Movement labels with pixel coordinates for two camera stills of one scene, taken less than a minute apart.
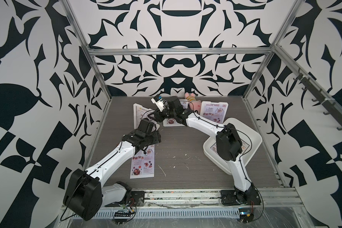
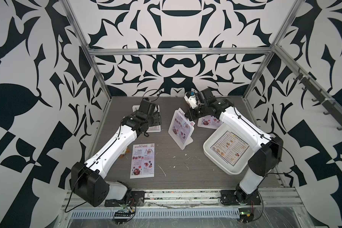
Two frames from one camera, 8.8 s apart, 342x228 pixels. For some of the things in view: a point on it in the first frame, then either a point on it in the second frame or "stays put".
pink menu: (171, 121) → (182, 126)
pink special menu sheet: (143, 165) stays put
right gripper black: (158, 115) → (191, 116)
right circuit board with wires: (246, 214) stays put
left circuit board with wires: (121, 216) stays put
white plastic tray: (250, 139) stays put
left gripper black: (156, 137) → (156, 118)
